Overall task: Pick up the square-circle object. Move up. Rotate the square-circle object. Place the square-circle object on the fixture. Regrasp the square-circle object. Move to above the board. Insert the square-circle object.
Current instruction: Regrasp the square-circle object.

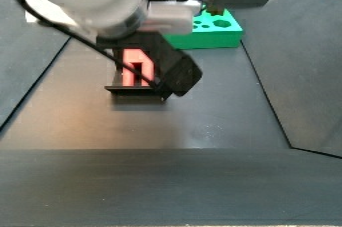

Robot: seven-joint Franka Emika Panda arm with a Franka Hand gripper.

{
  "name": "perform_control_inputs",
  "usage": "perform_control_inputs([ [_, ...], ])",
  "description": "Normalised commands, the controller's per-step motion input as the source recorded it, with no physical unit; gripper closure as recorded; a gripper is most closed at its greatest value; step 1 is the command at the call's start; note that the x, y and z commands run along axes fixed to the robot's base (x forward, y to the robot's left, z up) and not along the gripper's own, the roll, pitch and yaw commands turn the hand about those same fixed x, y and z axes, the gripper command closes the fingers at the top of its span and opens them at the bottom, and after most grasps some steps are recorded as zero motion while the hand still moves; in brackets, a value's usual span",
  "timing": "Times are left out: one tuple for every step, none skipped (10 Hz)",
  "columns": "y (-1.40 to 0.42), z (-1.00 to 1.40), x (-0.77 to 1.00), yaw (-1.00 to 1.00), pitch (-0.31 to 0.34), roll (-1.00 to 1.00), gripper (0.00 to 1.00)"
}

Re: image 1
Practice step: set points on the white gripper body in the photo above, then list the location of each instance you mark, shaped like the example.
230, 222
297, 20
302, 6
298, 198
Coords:
170, 16

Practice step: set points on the red square-circle forked block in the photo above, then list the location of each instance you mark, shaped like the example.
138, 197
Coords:
136, 59

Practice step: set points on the green shape-sorter fixture base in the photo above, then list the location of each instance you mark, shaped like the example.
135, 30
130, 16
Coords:
214, 31

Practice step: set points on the black curved regrasp stand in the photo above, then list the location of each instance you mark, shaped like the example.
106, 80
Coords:
122, 91

